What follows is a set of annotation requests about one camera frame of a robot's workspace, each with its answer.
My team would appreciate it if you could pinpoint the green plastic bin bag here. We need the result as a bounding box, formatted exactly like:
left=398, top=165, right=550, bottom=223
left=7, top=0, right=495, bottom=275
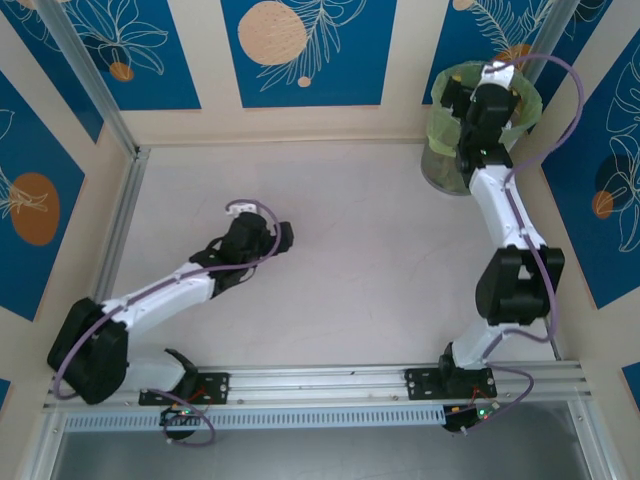
left=430, top=62, right=545, bottom=159

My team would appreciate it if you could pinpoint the grey translucent bin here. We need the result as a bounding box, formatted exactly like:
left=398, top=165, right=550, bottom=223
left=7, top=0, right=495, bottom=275
left=420, top=144, right=474, bottom=195

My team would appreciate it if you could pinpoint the grey metal panel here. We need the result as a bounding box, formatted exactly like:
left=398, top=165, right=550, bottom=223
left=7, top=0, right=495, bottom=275
left=47, top=399, right=614, bottom=480

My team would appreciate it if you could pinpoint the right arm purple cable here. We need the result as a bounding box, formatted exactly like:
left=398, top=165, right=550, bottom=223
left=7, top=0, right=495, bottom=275
left=449, top=53, right=586, bottom=436

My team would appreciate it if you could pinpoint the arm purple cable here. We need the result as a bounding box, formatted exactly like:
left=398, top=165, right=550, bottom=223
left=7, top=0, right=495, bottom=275
left=52, top=198, right=284, bottom=447
left=449, top=53, right=586, bottom=436

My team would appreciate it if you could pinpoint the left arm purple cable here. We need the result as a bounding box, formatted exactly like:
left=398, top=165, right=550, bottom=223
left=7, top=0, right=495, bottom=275
left=52, top=198, right=284, bottom=447

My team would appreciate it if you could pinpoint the aluminium side rail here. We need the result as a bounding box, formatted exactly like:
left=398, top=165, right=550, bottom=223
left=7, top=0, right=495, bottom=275
left=92, top=147, right=151, bottom=301
left=547, top=324, right=569, bottom=362

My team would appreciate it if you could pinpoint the aluminium frame post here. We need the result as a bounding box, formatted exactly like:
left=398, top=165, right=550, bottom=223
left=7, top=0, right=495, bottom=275
left=37, top=0, right=139, bottom=159
left=519, top=0, right=584, bottom=96

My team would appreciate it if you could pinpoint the aluminium mounting rail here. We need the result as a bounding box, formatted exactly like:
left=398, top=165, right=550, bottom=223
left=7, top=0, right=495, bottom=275
left=44, top=360, right=599, bottom=407

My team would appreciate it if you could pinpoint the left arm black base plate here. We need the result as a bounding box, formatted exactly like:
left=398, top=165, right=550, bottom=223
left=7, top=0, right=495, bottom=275
left=138, top=372, right=232, bottom=407

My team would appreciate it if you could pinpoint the grey slotted cable tray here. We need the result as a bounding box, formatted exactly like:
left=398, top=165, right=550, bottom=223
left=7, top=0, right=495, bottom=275
left=64, top=403, right=449, bottom=432

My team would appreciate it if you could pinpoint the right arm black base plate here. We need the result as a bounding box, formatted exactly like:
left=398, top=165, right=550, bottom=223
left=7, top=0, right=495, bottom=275
left=403, top=367, right=500, bottom=401

